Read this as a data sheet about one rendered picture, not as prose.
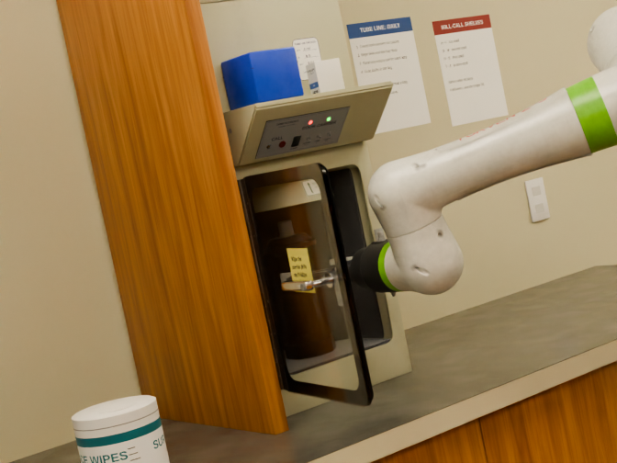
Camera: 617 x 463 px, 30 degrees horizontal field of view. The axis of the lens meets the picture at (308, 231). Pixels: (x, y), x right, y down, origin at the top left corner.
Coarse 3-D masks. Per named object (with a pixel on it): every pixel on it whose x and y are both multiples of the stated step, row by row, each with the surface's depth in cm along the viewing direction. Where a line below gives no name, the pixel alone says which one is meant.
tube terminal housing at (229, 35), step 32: (256, 0) 215; (288, 0) 219; (320, 0) 223; (224, 32) 210; (256, 32) 214; (288, 32) 218; (320, 32) 223; (224, 96) 209; (288, 160) 216; (320, 160) 221; (352, 160) 225; (384, 320) 231; (384, 352) 227
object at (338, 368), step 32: (256, 192) 204; (288, 192) 193; (320, 192) 183; (256, 224) 206; (288, 224) 195; (320, 224) 185; (320, 256) 187; (320, 288) 190; (288, 320) 203; (320, 320) 192; (352, 320) 183; (288, 352) 206; (320, 352) 195; (352, 352) 185; (288, 384) 209; (320, 384) 197; (352, 384) 187
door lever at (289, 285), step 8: (328, 272) 186; (288, 280) 191; (296, 280) 188; (304, 280) 186; (320, 280) 185; (328, 280) 185; (288, 288) 189; (296, 288) 186; (304, 288) 184; (312, 288) 184
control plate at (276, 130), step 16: (320, 112) 210; (336, 112) 213; (272, 128) 205; (288, 128) 208; (304, 128) 210; (320, 128) 213; (336, 128) 216; (272, 144) 208; (288, 144) 211; (304, 144) 214; (320, 144) 217
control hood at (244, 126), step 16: (304, 96) 206; (320, 96) 207; (336, 96) 210; (352, 96) 212; (368, 96) 215; (384, 96) 218; (224, 112) 208; (240, 112) 203; (256, 112) 200; (272, 112) 202; (288, 112) 205; (304, 112) 207; (352, 112) 216; (368, 112) 219; (240, 128) 204; (256, 128) 203; (352, 128) 219; (368, 128) 222; (240, 144) 205; (256, 144) 206; (336, 144) 220; (240, 160) 207; (256, 160) 209
